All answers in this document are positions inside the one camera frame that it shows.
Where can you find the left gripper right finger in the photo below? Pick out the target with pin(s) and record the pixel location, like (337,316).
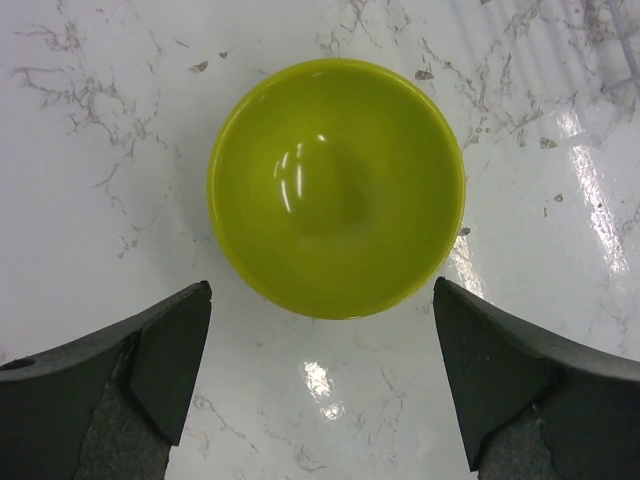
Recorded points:
(531,404)

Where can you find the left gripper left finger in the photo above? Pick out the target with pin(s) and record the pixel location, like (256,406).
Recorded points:
(111,404)

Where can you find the green plastic bowl underneath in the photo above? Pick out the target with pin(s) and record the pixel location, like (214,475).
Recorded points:
(336,188)

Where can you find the clear plastic dish rack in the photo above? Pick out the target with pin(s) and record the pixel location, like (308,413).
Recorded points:
(623,35)

